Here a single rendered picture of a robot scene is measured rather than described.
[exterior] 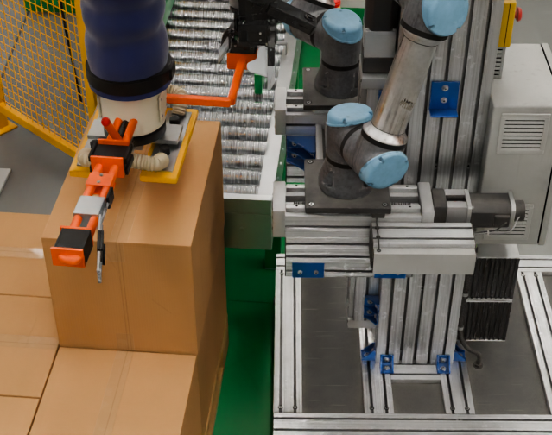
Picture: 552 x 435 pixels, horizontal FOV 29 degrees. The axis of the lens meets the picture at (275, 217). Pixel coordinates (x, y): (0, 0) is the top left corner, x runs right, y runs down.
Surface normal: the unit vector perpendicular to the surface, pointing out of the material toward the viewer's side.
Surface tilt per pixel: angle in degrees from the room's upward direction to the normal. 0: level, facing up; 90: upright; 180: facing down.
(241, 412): 0
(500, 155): 90
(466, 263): 90
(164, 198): 0
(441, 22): 83
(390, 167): 97
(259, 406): 0
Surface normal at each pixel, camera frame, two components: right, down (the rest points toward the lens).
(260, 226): -0.09, 0.62
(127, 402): 0.00, -0.79
